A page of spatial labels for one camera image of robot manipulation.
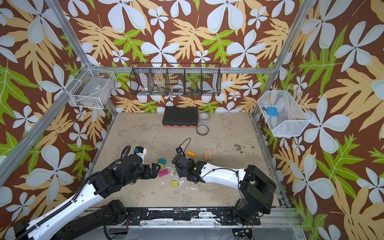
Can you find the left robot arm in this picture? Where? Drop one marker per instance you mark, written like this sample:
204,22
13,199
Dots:
97,187

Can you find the magenta rectangular block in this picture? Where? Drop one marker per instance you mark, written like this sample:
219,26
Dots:
163,173

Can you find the black wire basket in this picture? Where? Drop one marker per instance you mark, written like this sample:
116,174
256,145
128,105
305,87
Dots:
198,79

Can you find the clear glass jar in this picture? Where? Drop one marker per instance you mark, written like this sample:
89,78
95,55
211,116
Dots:
203,118

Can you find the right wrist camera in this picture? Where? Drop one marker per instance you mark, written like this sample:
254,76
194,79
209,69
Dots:
180,151

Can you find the white tape roll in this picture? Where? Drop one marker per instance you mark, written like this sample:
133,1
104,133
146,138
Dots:
177,89

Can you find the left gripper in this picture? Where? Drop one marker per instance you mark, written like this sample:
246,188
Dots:
148,174

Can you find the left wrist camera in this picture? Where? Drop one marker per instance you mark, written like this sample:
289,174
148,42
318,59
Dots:
141,152

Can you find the white mesh basket right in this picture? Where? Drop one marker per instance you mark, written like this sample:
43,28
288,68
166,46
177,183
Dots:
294,116

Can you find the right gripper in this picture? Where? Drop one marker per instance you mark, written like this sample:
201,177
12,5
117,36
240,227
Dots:
178,161

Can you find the orange cylinder block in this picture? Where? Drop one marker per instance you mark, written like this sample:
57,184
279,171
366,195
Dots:
191,154

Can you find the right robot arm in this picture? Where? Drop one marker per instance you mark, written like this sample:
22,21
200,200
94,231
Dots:
256,188

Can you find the blue object in basket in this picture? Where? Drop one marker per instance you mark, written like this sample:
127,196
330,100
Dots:
270,111

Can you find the teal roof block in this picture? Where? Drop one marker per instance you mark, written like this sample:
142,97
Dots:
162,161

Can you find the white wire basket left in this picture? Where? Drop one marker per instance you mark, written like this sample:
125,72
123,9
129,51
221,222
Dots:
92,87

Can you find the black plastic tool case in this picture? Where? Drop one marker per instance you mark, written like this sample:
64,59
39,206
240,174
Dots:
180,117

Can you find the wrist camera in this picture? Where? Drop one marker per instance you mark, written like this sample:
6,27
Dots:
180,151
141,152

